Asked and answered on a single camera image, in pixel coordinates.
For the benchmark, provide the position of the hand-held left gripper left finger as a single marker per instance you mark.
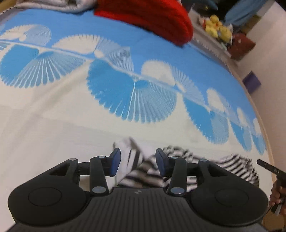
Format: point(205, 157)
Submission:
point(115, 161)

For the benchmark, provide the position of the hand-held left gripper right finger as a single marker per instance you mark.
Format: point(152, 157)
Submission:
point(161, 162)

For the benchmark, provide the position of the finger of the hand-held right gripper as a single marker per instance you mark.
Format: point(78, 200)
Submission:
point(269, 166)

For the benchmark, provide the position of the striped hooded top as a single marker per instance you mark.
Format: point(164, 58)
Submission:
point(154, 167)

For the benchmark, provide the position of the person's right hand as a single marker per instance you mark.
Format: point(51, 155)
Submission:
point(274, 197)

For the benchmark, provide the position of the blue fan-print bed sheet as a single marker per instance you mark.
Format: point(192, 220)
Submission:
point(134, 100)

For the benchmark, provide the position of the white window sill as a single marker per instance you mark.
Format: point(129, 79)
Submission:
point(207, 42)

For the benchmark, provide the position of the yellow plush with blue bib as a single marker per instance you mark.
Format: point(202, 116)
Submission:
point(225, 33)

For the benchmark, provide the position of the yellow duck plush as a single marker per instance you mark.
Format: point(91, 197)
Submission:
point(212, 25)

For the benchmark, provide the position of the red folded blanket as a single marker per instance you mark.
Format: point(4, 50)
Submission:
point(152, 15)

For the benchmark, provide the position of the blue hanging cloth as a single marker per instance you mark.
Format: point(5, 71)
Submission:
point(243, 11)

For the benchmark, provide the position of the teal shark plush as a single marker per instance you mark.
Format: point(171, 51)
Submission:
point(205, 4)

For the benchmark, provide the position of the white folded quilt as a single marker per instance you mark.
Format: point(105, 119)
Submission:
point(55, 5)

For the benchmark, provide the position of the wooden bed frame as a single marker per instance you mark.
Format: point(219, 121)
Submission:
point(268, 147)

